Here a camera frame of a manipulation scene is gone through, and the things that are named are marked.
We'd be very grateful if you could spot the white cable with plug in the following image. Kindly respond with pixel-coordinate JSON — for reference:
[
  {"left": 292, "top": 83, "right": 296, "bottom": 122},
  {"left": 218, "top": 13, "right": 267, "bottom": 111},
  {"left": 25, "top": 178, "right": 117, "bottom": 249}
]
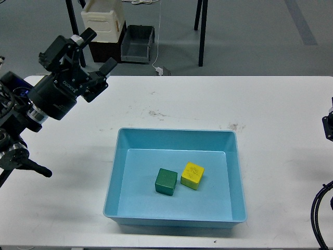
[{"left": 121, "top": 0, "right": 164, "bottom": 77}]

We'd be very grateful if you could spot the yellow block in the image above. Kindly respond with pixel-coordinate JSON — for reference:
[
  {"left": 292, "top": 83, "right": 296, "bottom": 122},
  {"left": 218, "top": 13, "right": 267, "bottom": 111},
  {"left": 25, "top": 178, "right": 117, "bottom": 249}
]
[{"left": 181, "top": 161, "right": 204, "bottom": 190}]

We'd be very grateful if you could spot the black cable right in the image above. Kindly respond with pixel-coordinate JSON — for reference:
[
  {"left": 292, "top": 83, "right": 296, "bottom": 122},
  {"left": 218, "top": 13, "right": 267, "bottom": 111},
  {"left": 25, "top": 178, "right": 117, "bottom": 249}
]
[{"left": 311, "top": 181, "right": 333, "bottom": 250}]

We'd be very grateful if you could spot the black table leg left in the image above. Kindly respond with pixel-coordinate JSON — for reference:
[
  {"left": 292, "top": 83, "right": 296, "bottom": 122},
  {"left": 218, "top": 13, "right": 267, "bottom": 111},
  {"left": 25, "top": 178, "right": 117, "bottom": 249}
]
[{"left": 65, "top": 0, "right": 86, "bottom": 68}]

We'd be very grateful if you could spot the cream plastic container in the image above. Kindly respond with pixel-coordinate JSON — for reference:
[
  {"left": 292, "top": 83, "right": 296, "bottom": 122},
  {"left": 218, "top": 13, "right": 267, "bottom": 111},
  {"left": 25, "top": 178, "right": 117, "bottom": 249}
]
[{"left": 81, "top": 0, "right": 125, "bottom": 43}]

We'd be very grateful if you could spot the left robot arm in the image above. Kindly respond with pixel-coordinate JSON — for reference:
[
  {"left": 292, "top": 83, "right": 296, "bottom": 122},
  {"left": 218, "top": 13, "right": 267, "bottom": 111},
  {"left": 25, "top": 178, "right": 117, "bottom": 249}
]
[{"left": 1, "top": 28, "right": 117, "bottom": 184}]

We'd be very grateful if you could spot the dark grey storage bin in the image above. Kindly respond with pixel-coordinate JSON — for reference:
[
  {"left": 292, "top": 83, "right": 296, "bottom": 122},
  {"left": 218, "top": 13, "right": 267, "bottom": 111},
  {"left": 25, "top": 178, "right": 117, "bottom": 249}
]
[{"left": 121, "top": 25, "right": 155, "bottom": 64}]

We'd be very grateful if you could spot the black table leg right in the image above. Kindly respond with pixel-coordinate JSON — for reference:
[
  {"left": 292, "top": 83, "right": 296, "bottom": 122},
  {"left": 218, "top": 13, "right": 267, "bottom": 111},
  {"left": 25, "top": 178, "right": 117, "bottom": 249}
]
[{"left": 194, "top": 0, "right": 208, "bottom": 67}]

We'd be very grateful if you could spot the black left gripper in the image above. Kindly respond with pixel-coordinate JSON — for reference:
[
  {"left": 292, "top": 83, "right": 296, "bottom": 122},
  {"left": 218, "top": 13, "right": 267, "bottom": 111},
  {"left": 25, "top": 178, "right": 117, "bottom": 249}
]
[{"left": 28, "top": 28, "right": 118, "bottom": 120}]

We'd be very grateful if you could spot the black table leg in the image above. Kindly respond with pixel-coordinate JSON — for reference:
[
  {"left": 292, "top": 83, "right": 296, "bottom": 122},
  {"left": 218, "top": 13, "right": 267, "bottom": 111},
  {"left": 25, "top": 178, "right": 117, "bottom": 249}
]
[
  {"left": 194, "top": 0, "right": 208, "bottom": 67},
  {"left": 65, "top": 0, "right": 86, "bottom": 68}
]

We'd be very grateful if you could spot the blue plastic box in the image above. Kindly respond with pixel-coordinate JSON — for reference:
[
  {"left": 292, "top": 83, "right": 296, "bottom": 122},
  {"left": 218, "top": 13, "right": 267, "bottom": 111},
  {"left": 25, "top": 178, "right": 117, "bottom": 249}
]
[{"left": 104, "top": 128, "right": 247, "bottom": 228}]

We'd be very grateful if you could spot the green block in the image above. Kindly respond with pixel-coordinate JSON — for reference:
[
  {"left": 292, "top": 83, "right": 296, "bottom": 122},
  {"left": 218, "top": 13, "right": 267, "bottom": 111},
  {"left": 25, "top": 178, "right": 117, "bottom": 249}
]
[{"left": 155, "top": 168, "right": 178, "bottom": 196}]

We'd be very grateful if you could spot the black crate under container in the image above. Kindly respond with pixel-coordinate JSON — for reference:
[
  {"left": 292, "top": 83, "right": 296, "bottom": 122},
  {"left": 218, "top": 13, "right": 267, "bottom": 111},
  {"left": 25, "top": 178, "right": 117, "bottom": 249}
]
[{"left": 88, "top": 22, "right": 127, "bottom": 63}]

